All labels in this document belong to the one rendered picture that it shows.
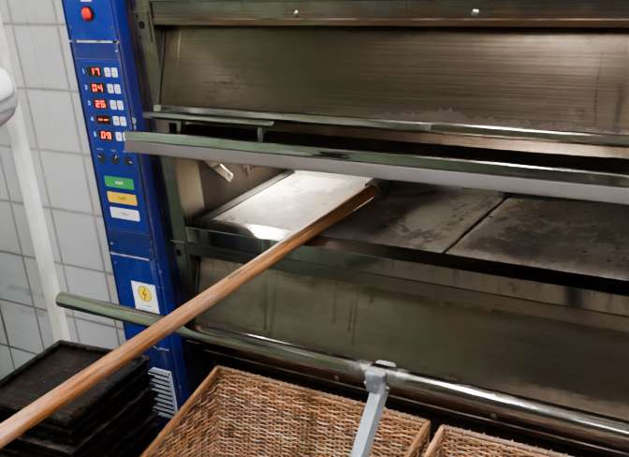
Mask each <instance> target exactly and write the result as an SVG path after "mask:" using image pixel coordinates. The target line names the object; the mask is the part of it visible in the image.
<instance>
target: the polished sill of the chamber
mask: <svg viewBox="0 0 629 457"><path fill-rule="evenodd" d="M185 230H186V236H187V241H188V242H189V243H197V244H203V245H208V246H214V247H220V248H225V249H231V250H237V251H242V252H248V253H254V254H259V255H261V254H263V253H264V252H266V251H267V250H269V249H270V248H272V247H274V246H275V245H276V244H278V243H279V242H281V241H282V240H284V239H285V238H287V237H288V236H290V235H292V234H293V233H295V232H296V231H291V230H284V229H277V228H266V227H260V226H253V225H247V224H241V223H234V222H227V221H222V220H215V219H209V218H202V217H201V218H199V219H198V220H197V221H195V222H193V223H191V224H189V225H188V226H186V227H185ZM284 258H286V259H292V260H297V261H303V262H309V263H314V264H320V265H326V266H331V267H337V268H343V269H348V270H354V271H360V272H365V273H375V274H381V275H386V276H392V277H398V278H403V279H409V280H415V281H420V282H426V283H432V284H437V285H443V286H448V287H458V288H464V289H470V290H475V291H481V292H487V293H492V294H498V295H504V296H509V297H515V298H521V299H526V300H532V301H537V302H547V303H553V304H559V305H564V306H570V307H576V308H581V309H587V310H593V311H598V312H604V313H610V314H615V315H620V316H626V317H629V281H625V280H619V279H612V278H605V277H600V276H593V275H587V274H580V273H569V272H562V271H556V270H550V269H543V268H536V267H531V266H524V265H518V264H511V263H505V262H499V261H492V260H485V259H480V258H468V257H462V256H455V255H449V254H442V253H436V252H430V251H423V250H416V249H411V248H404V247H398V246H391V245H385V244H379V243H367V242H361V241H354V240H347V239H342V238H335V237H329V236H322V235H316V236H314V237H313V239H311V240H310V241H308V242H307V243H305V244H303V245H302V246H300V247H299V248H297V249H296V250H294V251H293V252H291V253H290V254H288V255H287V256H285V257H284Z"/></svg>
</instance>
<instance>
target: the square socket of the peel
mask: <svg viewBox="0 0 629 457"><path fill-rule="evenodd" d="M369 184H370V185H373V186H374V187H375V189H376V195H375V196H374V198H378V197H380V196H381V195H383V194H384V193H386V192H387V191H389V189H391V188H392V187H393V186H395V185H396V181H393V180H385V179H376V178H372V179H371V180H370V181H369V182H367V183H366V184H365V186H367V185H369Z"/></svg>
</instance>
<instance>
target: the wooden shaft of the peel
mask: <svg viewBox="0 0 629 457"><path fill-rule="evenodd" d="M375 195H376V189H375V187H374V186H373V185H370V184H369V185H367V186H365V187H364V188H362V189H360V190H359V191H358V192H357V193H355V194H354V195H352V196H351V197H349V198H348V199H346V200H344V201H342V202H341V203H339V204H338V205H336V206H335V207H333V208H332V209H330V210H329V211H327V212H325V213H324V214H322V215H320V216H319V217H317V218H316V219H315V220H314V221H312V222H311V223H309V224H307V225H306V226H304V227H303V228H301V229H299V230H298V231H296V232H295V233H293V234H292V235H290V236H288V237H287V238H285V239H284V240H282V241H281V242H279V243H278V244H276V245H275V246H274V247H272V248H270V249H269V250H267V251H266V252H264V253H263V254H261V255H260V256H258V257H257V258H254V259H253V260H251V261H250V262H248V263H247V264H245V265H244V266H242V267H241V268H239V269H238V270H237V271H235V272H234V273H232V274H230V275H229V276H227V277H226V278H224V279H223V280H221V281H220V282H218V283H216V284H215V285H213V286H212V287H210V288H208V289H207V290H205V291H204V292H202V293H200V294H199V295H197V296H196V297H195V298H194V299H192V300H191V301H189V302H187V303H186V304H184V305H182V306H181V307H179V308H178V309H176V310H175V311H173V312H172V313H170V314H169V315H167V316H166V317H163V318H162V319H160V320H159V321H157V322H156V323H154V324H153V325H152V326H151V327H149V328H147V329H146V330H144V331H143V332H141V333H139V334H138V335H136V336H135V337H133V338H132V339H130V340H128V341H127V342H125V343H124V344H122V345H121V346H119V347H117V348H116V349H114V350H113V351H111V352H110V353H109V354H107V355H106V356H104V357H103V358H101V359H100V360H98V361H96V362H95V363H93V364H91V365H90V366H88V367H87V368H85V369H84V370H82V371H81V372H79V373H78V374H76V375H74V376H73V377H71V378H70V379H69V380H67V381H66V382H64V383H63V384H61V385H60V386H58V387H56V388H55V389H53V390H52V391H50V392H48V393H47V394H45V395H44V396H42V397H41V398H39V399H37V400H36V401H34V402H33V403H32V404H30V405H29V406H27V407H26V408H24V409H22V410H21V411H19V412H18V413H16V414H15V415H13V416H12V417H10V418H9V419H7V420H5V421H3V422H2V423H0V449H1V448H3V447H4V446H5V445H7V444H8V443H9V442H11V441H12V440H14V439H15V438H17V437H18V436H20V435H22V434H23V433H25V432H26V431H28V430H29V429H31V428H32V427H34V426H35V425H37V424H38V423H40V422H41V421H43V420H45V419H46V418H47V417H48V416H49V415H51V414H52V413H54V412H55V411H57V410H58V409H60V408H61V407H63V406H64V405H66V404H68V403H69V402H71V401H72V400H74V399H75V398H77V397H78V396H80V395H81V394H83V393H84V392H85V391H87V390H89V389H90V388H92V387H93V386H94V385H95V384H97V383H98V382H100V381H101V380H103V379H104V378H106V377H107V376H109V375H111V374H112V373H114V372H115V371H117V370H118V369H120V368H121V367H123V366H124V365H125V364H127V363H128V362H130V361H132V360H133V359H135V358H136V357H137V356H138V355H140V354H141V353H143V352H144V351H146V350H147V349H149V348H150V347H152V346H154V345H155V344H157V343H158V342H160V341H161V340H162V339H164V338H165V337H167V336H168V335H170V334H171V333H173V332H175V331H176V330H178V329H179V328H180V327H181V326H183V325H184V324H186V323H187V322H189V321H190V320H192V319H193V318H195V317H197V316H198V315H199V314H201V313H202V312H204V311H205V310H207V309H208V308H210V307H211V306H213V305H214V304H216V303H217V302H219V301H221V300H222V299H224V298H225V297H226V296H227V295H229V294H230V293H232V292H233V291H235V290H236V289H238V288H239V287H241V286H242V285H244V284H245V283H247V282H248V281H250V280H251V279H253V278H254V277H256V276H257V275H259V274H260V273H262V272H264V271H265V270H267V269H268V268H269V267H270V266H272V265H273V264H275V263H276V262H277V261H279V260H280V259H282V258H284V257H285V256H287V255H288V254H290V253H291V252H293V251H294V250H296V249H297V248H299V247H300V246H302V245H303V244H305V243H307V242H308V241H310V240H311V239H313V237H314V236H316V235H317V234H319V233H320V232H322V231H323V230H325V229H327V228H328V227H330V226H331V225H333V224H334V223H336V222H337V221H339V220H340V219H342V218H343V217H345V216H346V215H348V214H350V213H351V212H352V211H354V210H355V209H357V207H359V206H360V205H362V204H363V203H365V202H366V201H368V200H369V199H371V198H373V197H374V196H375Z"/></svg>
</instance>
